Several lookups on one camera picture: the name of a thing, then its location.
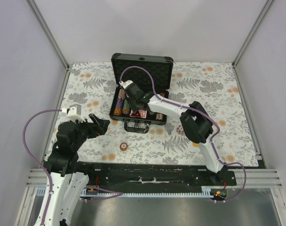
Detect red playing card deck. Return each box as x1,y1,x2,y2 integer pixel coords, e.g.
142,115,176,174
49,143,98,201
138,110,147,119

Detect black poker set case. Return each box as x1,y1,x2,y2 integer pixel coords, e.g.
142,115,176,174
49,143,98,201
109,53,174,133

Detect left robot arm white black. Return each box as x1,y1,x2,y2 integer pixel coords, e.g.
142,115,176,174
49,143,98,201
35,113,110,226

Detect red triangular all-in token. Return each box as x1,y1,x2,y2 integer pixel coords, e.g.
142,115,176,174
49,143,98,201
130,112,141,118

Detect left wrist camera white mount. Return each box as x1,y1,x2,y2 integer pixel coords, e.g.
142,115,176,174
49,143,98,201
61,104,85,123

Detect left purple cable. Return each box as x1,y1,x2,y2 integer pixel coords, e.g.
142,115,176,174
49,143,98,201
24,108,124,226

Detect orange red chip stack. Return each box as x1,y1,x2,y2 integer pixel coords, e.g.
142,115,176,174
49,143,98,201
119,142,128,151

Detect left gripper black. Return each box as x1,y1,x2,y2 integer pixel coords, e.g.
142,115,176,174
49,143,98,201
72,113,110,150

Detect tan blue chip stack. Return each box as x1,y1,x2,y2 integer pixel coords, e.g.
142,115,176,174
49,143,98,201
176,126,184,135

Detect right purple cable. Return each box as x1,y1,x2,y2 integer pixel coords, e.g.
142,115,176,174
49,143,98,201
119,65,247,202

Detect aluminium frame rails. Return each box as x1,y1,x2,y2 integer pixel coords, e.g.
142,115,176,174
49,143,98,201
15,0,286,226

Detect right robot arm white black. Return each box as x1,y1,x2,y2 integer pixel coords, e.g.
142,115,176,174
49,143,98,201
119,80,228,186

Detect floral table mat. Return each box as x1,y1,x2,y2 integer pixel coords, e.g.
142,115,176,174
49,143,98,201
45,61,260,167

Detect white slotted cable duct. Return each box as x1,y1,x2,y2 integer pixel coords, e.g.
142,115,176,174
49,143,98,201
37,187,215,197

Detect purple cable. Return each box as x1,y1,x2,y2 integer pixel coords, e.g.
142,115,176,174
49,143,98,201
24,108,124,226
119,65,247,202

